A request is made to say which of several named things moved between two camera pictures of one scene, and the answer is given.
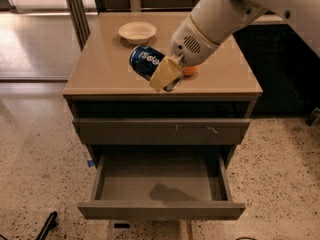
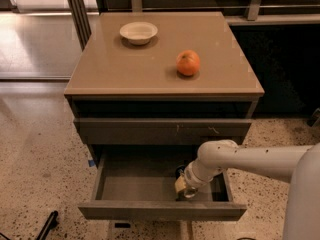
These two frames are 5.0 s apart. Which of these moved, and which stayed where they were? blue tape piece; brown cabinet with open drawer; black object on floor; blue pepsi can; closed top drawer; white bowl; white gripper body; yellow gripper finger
Moved: blue pepsi can; white gripper body; yellow gripper finger
Stayed: blue tape piece; white bowl; brown cabinet with open drawer; black object on floor; closed top drawer
